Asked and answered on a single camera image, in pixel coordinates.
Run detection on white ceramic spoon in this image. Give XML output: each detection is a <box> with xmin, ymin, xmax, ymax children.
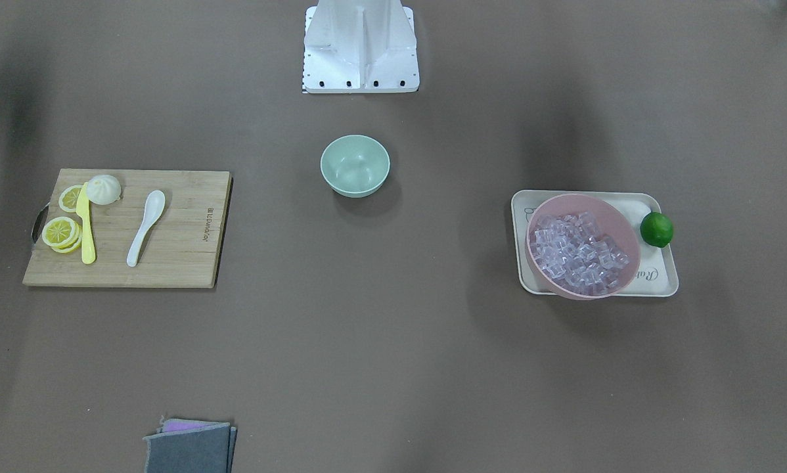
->
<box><xmin>126</xmin><ymin>189</ymin><xmax>166</xmax><ymax>267</ymax></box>

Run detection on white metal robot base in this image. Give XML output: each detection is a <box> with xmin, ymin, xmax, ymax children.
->
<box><xmin>302</xmin><ymin>1</ymin><xmax>420</xmax><ymax>94</ymax></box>

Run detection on mint green bowl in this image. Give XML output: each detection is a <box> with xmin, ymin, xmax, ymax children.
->
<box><xmin>319</xmin><ymin>135</ymin><xmax>391</xmax><ymax>198</ymax></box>

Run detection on pile of clear ice cubes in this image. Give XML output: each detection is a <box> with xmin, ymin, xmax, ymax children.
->
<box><xmin>529</xmin><ymin>212</ymin><xmax>633</xmax><ymax>296</ymax></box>

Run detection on pink bowl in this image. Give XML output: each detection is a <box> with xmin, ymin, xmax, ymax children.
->
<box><xmin>512</xmin><ymin>191</ymin><xmax>642</xmax><ymax>300</ymax></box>

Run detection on bamboo cutting board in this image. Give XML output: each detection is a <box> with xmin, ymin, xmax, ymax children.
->
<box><xmin>23</xmin><ymin>169</ymin><xmax>233</xmax><ymax>288</ymax></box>

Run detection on green lime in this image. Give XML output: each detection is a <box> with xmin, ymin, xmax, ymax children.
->
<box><xmin>639</xmin><ymin>212</ymin><xmax>675</xmax><ymax>248</ymax></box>

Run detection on cream serving tray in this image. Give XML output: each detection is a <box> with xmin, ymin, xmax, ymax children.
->
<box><xmin>510</xmin><ymin>189</ymin><xmax>679</xmax><ymax>298</ymax></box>

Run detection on white steamed bun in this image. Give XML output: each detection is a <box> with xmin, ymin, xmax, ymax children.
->
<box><xmin>86</xmin><ymin>174</ymin><xmax>122</xmax><ymax>206</ymax></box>

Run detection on folded grey cloth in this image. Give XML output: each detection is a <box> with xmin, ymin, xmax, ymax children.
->
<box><xmin>143</xmin><ymin>417</ymin><xmax>237</xmax><ymax>472</ymax></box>

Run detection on yellow plastic knife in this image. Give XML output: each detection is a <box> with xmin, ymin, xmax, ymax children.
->
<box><xmin>76</xmin><ymin>182</ymin><xmax>97</xmax><ymax>265</ymax></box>

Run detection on lemon slice near bun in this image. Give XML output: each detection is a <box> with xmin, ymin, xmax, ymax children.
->
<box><xmin>58</xmin><ymin>185</ymin><xmax>82</xmax><ymax>213</ymax></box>

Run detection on stacked lemon slices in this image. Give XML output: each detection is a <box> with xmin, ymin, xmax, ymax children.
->
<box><xmin>39</xmin><ymin>216</ymin><xmax>82</xmax><ymax>254</ymax></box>

